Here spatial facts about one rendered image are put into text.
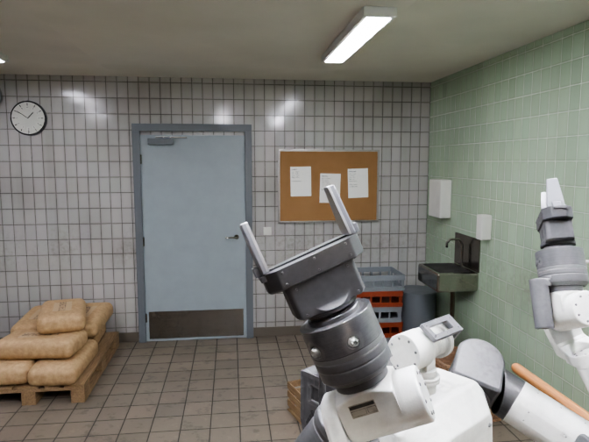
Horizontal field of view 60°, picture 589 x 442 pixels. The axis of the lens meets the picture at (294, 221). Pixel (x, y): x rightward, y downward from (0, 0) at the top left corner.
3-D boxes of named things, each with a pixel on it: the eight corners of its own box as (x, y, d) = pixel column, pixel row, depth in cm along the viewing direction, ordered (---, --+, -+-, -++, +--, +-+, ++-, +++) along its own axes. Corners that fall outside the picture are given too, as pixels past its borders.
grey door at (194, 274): (253, 339, 519) (251, 124, 495) (138, 344, 505) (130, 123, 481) (253, 336, 528) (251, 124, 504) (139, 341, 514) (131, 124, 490)
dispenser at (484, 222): (491, 240, 403) (493, 215, 401) (480, 240, 402) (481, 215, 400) (486, 238, 412) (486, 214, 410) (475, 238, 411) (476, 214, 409)
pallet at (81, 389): (85, 402, 384) (83, 383, 382) (-29, 408, 374) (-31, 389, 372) (119, 345, 502) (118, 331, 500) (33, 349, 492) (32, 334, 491)
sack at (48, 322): (86, 331, 407) (85, 313, 406) (35, 337, 394) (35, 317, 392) (86, 312, 464) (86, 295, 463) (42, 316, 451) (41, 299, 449)
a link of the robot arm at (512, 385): (493, 433, 105) (434, 393, 111) (509, 404, 110) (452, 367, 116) (514, 403, 97) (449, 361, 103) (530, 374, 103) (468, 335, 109)
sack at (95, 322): (96, 338, 437) (95, 322, 435) (53, 341, 434) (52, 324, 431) (115, 315, 498) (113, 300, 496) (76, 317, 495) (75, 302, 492)
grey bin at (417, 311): (441, 349, 491) (443, 294, 485) (402, 351, 487) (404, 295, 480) (426, 336, 529) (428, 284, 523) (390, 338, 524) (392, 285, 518)
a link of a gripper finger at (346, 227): (322, 188, 61) (342, 236, 61) (328, 186, 58) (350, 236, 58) (334, 182, 61) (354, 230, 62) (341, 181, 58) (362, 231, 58)
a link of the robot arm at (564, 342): (584, 288, 97) (620, 356, 94) (557, 295, 106) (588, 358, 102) (556, 299, 96) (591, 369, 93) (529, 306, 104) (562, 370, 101)
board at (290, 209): (378, 221, 528) (379, 149, 519) (278, 223, 515) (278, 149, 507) (377, 221, 530) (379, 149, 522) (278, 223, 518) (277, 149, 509)
